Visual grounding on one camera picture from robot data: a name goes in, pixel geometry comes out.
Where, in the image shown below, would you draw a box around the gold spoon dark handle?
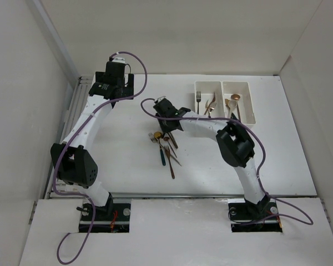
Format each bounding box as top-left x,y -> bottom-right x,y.
153,131 -> 166,166

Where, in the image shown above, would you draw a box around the black fork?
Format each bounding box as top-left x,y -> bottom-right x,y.
196,91 -> 201,114

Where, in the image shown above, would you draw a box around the long copper handle utensil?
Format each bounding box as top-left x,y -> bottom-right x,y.
164,146 -> 175,179

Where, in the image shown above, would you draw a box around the rose gold fork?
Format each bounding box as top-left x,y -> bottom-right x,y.
204,94 -> 216,115

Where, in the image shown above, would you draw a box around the gold spoon green handle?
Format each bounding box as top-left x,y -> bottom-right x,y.
225,99 -> 230,110

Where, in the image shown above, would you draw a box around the brown wooden spoon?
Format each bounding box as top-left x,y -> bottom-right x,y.
167,132 -> 178,149

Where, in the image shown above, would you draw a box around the white spoon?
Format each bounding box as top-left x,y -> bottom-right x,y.
228,99 -> 238,118

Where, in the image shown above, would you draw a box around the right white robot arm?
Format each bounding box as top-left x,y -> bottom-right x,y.
153,97 -> 270,220

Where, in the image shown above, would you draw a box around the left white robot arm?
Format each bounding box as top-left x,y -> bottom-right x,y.
51,57 -> 134,220

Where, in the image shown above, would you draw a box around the left white container bin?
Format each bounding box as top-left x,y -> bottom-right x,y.
194,80 -> 225,117

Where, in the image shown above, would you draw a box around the white container bin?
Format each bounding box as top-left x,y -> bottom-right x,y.
222,81 -> 256,128
194,80 -> 225,117

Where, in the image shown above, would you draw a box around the right white container bin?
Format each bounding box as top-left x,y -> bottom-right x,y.
222,81 -> 256,128

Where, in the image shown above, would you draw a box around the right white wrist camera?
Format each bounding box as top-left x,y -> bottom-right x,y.
155,95 -> 166,103

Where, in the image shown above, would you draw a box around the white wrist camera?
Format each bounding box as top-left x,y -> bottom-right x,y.
109,55 -> 126,64
155,95 -> 166,103

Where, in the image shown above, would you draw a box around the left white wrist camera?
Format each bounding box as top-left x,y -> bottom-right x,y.
109,55 -> 126,64

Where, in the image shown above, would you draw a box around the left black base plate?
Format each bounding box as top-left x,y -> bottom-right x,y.
77,203 -> 131,233

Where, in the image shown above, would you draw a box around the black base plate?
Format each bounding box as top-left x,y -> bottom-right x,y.
77,203 -> 131,233
228,201 -> 282,233

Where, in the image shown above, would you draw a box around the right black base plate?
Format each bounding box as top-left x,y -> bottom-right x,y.
228,201 -> 282,233

